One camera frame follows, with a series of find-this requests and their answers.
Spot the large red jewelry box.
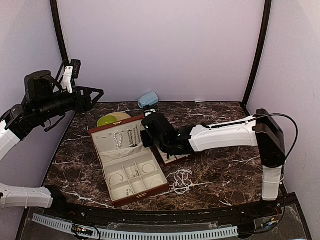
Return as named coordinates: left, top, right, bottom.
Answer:
left=89, top=115, right=169, bottom=208

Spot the white cable duct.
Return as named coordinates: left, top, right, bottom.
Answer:
left=31, top=213, right=239, bottom=240

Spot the small red jewelry tray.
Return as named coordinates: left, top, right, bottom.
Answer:
left=150, top=147, right=190, bottom=166

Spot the white bangle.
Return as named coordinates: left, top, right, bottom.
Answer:
left=150, top=179, right=164, bottom=188

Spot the light blue faceted cup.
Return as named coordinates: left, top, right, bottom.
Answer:
left=137, top=91, right=159, bottom=109

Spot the long white pearl necklace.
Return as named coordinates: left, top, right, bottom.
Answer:
left=166, top=168, right=194, bottom=196

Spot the chunky pearl necklace in lid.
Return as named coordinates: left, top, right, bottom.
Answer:
left=112, top=131, right=124, bottom=150

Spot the toggle clasp chain necklace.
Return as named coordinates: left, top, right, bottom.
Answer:
left=132, top=127, right=141, bottom=147

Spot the silver link bracelet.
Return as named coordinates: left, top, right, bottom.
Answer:
left=109, top=173, right=125, bottom=185

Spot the silver bracelet in box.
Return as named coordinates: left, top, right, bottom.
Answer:
left=141, top=163, right=155, bottom=174

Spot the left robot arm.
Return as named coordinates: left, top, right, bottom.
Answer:
left=0, top=70, right=104, bottom=218

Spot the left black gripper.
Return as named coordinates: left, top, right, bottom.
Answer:
left=36, top=84, right=104, bottom=122

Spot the beige plate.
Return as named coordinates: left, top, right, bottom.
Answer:
left=107, top=112, right=131, bottom=123

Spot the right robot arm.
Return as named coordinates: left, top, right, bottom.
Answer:
left=140, top=108, right=290, bottom=217

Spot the green bowl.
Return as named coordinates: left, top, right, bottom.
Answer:
left=97, top=115, right=117, bottom=127

